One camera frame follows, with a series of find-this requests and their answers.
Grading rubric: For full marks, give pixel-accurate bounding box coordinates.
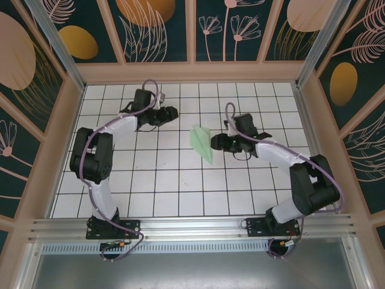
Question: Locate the green square paper sheet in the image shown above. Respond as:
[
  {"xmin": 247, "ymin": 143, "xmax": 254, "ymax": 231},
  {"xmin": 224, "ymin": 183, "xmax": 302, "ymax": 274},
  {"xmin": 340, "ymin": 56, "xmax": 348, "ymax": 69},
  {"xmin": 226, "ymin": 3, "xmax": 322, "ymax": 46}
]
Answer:
[{"xmin": 189, "ymin": 123, "xmax": 216, "ymax": 166}]

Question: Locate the grey metal sheet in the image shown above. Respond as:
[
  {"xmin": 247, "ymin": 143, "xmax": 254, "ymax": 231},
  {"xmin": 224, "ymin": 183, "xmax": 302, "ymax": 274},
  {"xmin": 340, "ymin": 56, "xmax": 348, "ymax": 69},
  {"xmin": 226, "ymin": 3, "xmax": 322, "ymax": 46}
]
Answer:
[{"xmin": 28, "ymin": 252, "xmax": 372, "ymax": 289}]

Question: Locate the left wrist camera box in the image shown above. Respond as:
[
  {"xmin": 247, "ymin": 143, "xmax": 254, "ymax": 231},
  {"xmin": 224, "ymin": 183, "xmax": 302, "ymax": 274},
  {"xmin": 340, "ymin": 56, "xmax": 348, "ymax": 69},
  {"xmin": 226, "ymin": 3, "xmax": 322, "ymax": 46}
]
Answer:
[{"xmin": 153, "ymin": 92, "xmax": 167, "ymax": 110}]

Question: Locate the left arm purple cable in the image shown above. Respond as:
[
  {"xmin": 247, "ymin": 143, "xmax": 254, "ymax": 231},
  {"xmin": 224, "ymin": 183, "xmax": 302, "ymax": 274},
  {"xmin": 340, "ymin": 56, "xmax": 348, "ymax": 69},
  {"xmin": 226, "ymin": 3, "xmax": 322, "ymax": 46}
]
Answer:
[{"xmin": 78, "ymin": 79, "xmax": 148, "ymax": 263}]

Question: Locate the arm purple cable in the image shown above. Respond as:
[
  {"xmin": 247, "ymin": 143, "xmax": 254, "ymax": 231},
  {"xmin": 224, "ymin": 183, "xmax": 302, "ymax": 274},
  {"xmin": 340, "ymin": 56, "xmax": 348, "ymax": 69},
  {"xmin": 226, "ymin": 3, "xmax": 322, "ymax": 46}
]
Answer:
[
  {"xmin": 225, "ymin": 102, "xmax": 346, "ymax": 260},
  {"xmin": 78, "ymin": 79, "xmax": 148, "ymax": 263}
]

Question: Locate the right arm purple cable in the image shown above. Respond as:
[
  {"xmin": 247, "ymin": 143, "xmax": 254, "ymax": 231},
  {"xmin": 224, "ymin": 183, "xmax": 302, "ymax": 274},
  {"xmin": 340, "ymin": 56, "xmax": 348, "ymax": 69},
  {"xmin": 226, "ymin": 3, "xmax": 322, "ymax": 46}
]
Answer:
[{"xmin": 225, "ymin": 102, "xmax": 346, "ymax": 260}]

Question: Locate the aluminium side rail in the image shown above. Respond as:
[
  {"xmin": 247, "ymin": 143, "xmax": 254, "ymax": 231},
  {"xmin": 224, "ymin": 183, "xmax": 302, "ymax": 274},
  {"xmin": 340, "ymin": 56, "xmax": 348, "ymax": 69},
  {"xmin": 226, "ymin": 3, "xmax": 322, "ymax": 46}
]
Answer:
[{"xmin": 292, "ymin": 84, "xmax": 340, "ymax": 215}]

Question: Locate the aluminium mounting rail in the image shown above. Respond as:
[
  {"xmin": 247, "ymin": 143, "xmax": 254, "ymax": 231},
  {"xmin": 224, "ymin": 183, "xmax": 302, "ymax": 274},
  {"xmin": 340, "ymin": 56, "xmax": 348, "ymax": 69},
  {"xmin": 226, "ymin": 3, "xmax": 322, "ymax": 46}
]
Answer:
[{"xmin": 28, "ymin": 213, "xmax": 360, "ymax": 243}]

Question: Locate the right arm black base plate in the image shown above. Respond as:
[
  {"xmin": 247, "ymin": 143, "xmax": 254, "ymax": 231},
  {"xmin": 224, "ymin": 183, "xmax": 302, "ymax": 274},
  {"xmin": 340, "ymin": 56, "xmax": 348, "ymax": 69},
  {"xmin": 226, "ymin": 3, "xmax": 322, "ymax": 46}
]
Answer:
[{"xmin": 245, "ymin": 217, "xmax": 301, "ymax": 238}]

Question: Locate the aluminium frame post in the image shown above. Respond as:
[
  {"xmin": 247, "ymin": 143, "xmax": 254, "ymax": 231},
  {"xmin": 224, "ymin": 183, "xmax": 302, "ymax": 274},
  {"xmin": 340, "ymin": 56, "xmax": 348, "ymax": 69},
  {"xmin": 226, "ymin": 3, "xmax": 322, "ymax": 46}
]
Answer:
[
  {"xmin": 23, "ymin": 0, "xmax": 88, "ymax": 93},
  {"xmin": 294, "ymin": 0, "xmax": 362, "ymax": 90}
]

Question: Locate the slotted grey cable duct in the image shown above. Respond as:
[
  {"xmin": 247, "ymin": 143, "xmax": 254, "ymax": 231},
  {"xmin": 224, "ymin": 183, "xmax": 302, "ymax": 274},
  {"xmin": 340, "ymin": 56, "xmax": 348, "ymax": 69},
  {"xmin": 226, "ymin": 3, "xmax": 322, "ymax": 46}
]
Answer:
[{"xmin": 41, "ymin": 240, "xmax": 273, "ymax": 255}]

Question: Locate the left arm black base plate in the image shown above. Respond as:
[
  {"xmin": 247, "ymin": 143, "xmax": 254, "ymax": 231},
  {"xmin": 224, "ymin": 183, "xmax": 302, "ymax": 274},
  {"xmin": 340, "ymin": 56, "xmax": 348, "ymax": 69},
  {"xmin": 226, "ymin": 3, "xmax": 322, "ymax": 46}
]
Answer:
[{"xmin": 85, "ymin": 219, "xmax": 142, "ymax": 240}]

